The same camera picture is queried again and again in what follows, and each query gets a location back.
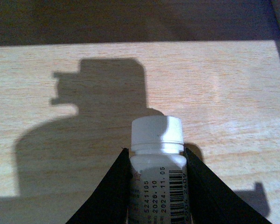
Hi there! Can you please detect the wooden drawer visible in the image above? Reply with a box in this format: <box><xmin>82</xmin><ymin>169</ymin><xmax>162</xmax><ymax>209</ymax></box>
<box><xmin>0</xmin><ymin>0</ymin><xmax>280</xmax><ymax>224</ymax></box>

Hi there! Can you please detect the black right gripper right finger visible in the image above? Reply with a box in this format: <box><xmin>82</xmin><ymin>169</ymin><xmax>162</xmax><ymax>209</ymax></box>
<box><xmin>183</xmin><ymin>147</ymin><xmax>270</xmax><ymax>224</ymax></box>

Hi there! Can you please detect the white medicine bottle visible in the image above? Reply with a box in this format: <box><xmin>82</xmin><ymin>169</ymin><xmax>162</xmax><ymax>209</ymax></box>
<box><xmin>127</xmin><ymin>115</ymin><xmax>192</xmax><ymax>224</ymax></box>

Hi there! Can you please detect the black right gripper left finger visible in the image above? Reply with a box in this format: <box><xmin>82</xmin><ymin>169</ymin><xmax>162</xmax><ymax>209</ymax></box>
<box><xmin>67</xmin><ymin>148</ymin><xmax>132</xmax><ymax>224</ymax></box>

